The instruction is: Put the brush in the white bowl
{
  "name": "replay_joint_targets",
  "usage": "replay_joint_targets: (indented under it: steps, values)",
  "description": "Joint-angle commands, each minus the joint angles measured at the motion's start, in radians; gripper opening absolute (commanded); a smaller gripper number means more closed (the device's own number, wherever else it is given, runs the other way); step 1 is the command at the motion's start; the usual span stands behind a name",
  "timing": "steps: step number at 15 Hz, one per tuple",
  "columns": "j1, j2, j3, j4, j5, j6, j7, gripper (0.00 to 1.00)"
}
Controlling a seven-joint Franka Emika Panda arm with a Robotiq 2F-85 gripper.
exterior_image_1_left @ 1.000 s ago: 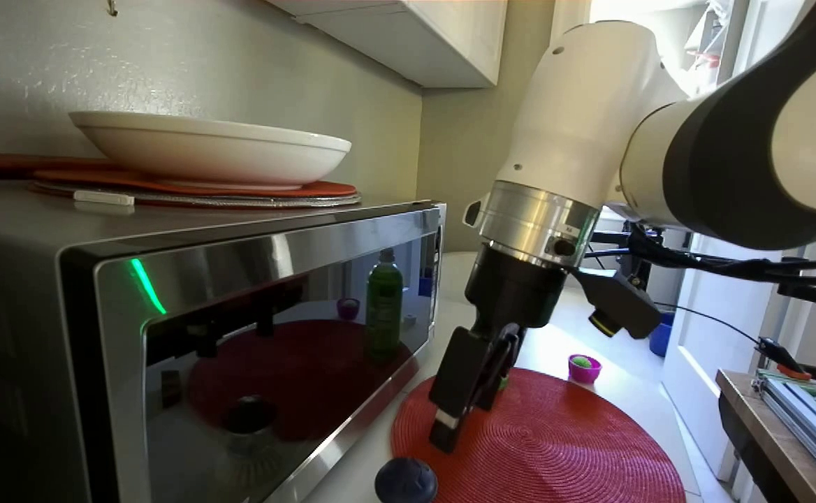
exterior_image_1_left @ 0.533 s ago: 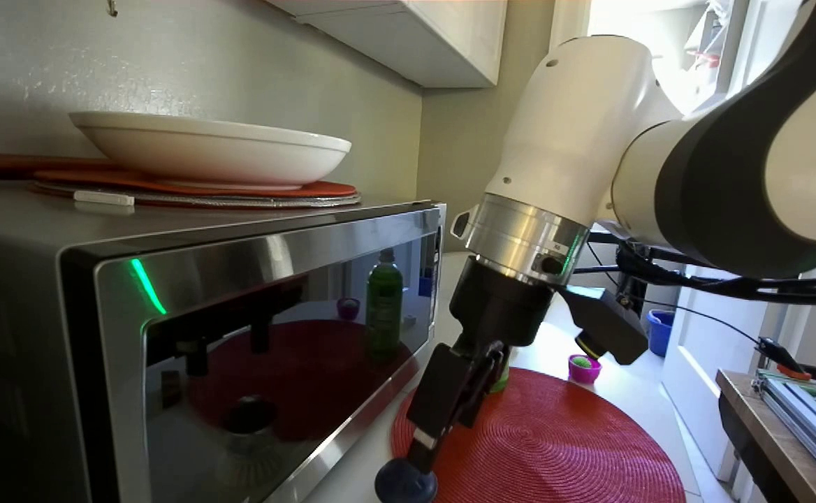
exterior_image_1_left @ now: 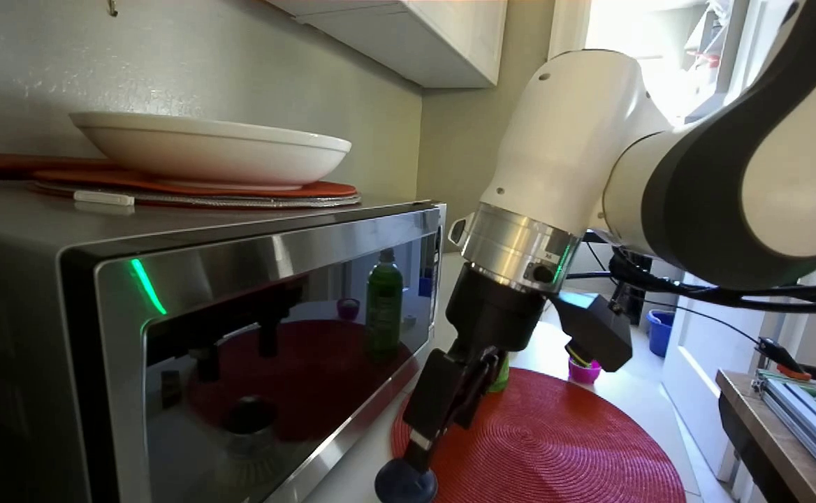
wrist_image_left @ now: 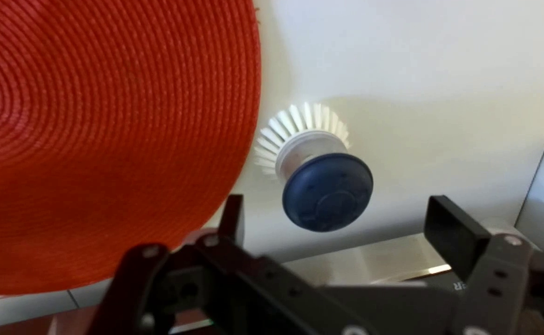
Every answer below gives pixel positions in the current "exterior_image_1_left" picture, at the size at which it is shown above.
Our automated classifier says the blue bin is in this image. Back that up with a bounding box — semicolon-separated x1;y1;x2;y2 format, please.
646;308;678;360

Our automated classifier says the stainless steel microwave oven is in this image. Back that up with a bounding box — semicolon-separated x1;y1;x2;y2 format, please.
0;179;450;503

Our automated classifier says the dark red flat mat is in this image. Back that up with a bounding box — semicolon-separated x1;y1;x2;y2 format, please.
0;150;102;182

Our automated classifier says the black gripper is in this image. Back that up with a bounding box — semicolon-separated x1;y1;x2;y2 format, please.
403;263;552;470

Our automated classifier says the large round red placemat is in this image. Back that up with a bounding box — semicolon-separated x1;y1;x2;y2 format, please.
387;365;686;503

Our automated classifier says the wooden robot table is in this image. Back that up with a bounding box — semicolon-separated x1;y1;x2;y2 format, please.
716;369;816;503

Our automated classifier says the thin red mat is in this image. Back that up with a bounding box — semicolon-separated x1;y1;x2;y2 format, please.
27;165;363;205

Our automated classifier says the white door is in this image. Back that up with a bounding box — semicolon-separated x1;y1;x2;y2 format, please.
657;263;783;470

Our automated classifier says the white ceramic bowl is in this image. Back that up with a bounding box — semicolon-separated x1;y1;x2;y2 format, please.
67;108;354;186

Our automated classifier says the black orange clamp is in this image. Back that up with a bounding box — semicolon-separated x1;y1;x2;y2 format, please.
755;335;812;385

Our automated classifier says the thin grey mat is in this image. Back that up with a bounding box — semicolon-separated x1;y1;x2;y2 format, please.
52;186;363;213

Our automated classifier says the thin black cable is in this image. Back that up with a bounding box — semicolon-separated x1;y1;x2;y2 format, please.
669;302;783;357

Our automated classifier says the thick black cable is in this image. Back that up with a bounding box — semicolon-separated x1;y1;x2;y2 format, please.
577;231;816;315

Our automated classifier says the small white flat piece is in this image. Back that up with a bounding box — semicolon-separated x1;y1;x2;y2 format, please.
70;186;136;213

